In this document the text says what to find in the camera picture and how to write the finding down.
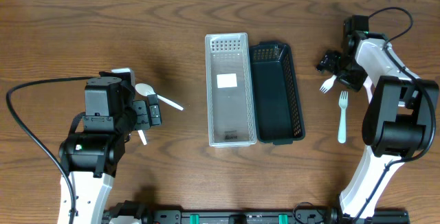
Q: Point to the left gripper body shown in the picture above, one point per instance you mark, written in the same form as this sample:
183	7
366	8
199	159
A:
141	115

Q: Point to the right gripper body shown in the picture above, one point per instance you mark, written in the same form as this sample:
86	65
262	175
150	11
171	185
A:
339	68

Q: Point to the white spoon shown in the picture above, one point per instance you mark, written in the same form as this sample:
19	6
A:
367	85
146	90
143	137

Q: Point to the pale green fork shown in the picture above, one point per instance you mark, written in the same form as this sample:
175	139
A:
343	104

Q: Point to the white fork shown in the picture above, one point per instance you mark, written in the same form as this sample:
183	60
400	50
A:
328	84

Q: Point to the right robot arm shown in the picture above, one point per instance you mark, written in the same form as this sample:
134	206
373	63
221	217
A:
399	125

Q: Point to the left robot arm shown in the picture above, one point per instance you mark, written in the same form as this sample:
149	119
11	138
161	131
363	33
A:
96	142

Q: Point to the clear plastic basket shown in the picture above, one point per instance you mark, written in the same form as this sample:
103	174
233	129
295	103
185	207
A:
231	121

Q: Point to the black plastic basket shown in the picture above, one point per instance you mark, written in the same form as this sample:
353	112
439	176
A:
277	107

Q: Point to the white label sticker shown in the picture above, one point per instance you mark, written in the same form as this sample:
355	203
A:
226	81

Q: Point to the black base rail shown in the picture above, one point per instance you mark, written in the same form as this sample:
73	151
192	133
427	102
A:
132	212

